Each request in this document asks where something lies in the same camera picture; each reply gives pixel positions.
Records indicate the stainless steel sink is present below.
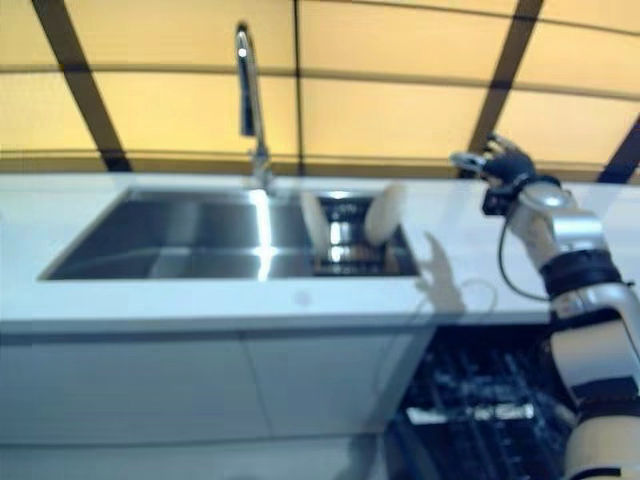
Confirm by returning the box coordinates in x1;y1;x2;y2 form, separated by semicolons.
39;186;421;282

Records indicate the black dish drying rack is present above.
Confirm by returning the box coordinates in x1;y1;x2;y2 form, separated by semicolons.
310;191;419;278

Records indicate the open dishwasher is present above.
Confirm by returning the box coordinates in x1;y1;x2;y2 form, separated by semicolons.
383;322;584;480

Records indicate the white cabinet door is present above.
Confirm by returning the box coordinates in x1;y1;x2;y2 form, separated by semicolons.
243;325;432;437
0;330;275;447

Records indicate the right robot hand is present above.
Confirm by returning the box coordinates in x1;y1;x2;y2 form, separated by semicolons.
449;132;537;187

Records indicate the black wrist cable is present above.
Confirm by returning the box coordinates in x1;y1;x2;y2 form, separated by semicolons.
496;213;552;302

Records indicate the white ceramic plate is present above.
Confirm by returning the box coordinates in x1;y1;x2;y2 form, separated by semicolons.
363;183;407;242
300;192;332;247

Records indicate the chrome kitchen faucet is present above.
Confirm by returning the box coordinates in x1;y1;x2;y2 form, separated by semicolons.
234;22;277;197

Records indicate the wire dishwasher rack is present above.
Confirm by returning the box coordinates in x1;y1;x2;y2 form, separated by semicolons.
404;344;576;480

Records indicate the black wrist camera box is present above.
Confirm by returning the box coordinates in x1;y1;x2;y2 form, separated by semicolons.
481;179;527;218

